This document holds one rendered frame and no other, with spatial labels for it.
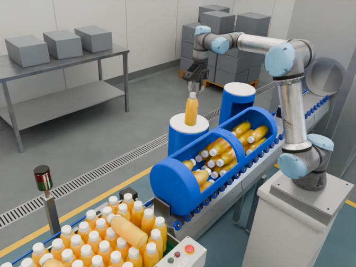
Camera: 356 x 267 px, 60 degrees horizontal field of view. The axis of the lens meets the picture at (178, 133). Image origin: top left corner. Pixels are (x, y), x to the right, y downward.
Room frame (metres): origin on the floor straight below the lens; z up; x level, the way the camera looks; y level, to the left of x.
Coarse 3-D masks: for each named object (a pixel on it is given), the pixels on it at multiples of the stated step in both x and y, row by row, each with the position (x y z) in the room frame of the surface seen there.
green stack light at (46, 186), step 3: (51, 180) 1.02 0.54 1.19; (39, 183) 0.98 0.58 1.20; (42, 183) 0.98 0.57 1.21; (45, 183) 0.99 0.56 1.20; (48, 183) 1.00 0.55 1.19; (51, 183) 1.01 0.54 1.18; (39, 186) 0.98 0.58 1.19; (42, 186) 0.98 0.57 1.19; (45, 186) 0.98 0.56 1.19; (48, 186) 0.99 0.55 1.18; (51, 186) 1.01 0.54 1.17; (39, 189) 0.98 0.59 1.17; (42, 189) 0.98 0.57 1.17; (45, 189) 0.98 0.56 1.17; (48, 189) 0.99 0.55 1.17
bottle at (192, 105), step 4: (188, 100) 1.51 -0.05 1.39; (192, 100) 1.50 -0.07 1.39; (196, 100) 1.51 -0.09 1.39; (188, 104) 1.50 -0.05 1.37; (192, 104) 1.49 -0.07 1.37; (196, 104) 1.50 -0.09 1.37; (188, 108) 1.50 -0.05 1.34; (192, 108) 1.49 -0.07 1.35; (196, 108) 1.50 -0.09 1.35; (188, 112) 1.49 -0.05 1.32; (192, 112) 1.49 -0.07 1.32; (196, 112) 1.50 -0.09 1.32; (188, 116) 1.49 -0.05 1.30; (192, 116) 1.49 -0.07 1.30; (196, 116) 1.50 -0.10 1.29; (184, 120) 1.52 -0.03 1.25; (188, 120) 1.49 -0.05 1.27; (192, 120) 1.49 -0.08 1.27; (196, 120) 1.51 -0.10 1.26; (188, 124) 1.49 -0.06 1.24; (192, 124) 1.49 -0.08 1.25
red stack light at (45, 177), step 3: (45, 174) 0.99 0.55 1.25; (48, 174) 1.00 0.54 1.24; (36, 177) 0.99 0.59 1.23; (39, 177) 0.98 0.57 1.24; (42, 177) 0.98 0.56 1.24; (45, 177) 0.99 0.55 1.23; (48, 177) 1.00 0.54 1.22; (36, 180) 0.99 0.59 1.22; (39, 180) 0.98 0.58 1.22; (42, 180) 0.98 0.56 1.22; (45, 180) 0.99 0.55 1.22; (48, 180) 1.00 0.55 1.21
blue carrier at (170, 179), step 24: (240, 120) 1.86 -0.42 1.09; (264, 120) 1.75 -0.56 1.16; (192, 144) 1.33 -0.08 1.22; (240, 144) 1.40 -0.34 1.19; (264, 144) 1.56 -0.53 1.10; (168, 168) 1.12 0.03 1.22; (192, 168) 1.41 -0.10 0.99; (240, 168) 1.36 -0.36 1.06; (168, 192) 1.11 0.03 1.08; (192, 192) 1.04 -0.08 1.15
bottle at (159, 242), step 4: (160, 236) 0.85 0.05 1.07; (148, 240) 0.85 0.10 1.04; (152, 240) 0.84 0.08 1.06; (156, 240) 0.84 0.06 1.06; (160, 240) 0.84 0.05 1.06; (156, 244) 0.83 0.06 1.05; (160, 244) 0.84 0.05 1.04; (160, 248) 0.83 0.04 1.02; (160, 252) 0.83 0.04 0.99; (160, 256) 0.83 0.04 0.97; (160, 260) 0.83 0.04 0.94
